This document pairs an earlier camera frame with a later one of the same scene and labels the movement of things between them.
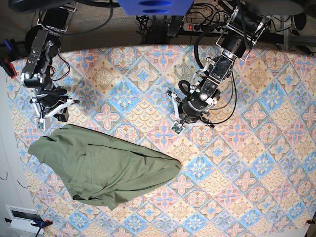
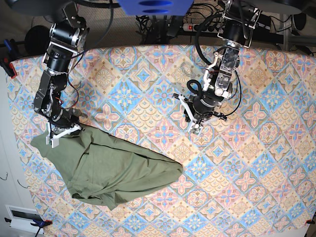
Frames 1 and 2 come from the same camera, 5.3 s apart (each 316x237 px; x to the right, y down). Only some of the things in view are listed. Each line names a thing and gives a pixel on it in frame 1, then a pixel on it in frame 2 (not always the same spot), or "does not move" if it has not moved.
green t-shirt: [98, 167] does not move
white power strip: [212, 28] does not move
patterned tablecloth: [253, 174] does not move
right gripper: [193, 109] to [199, 108]
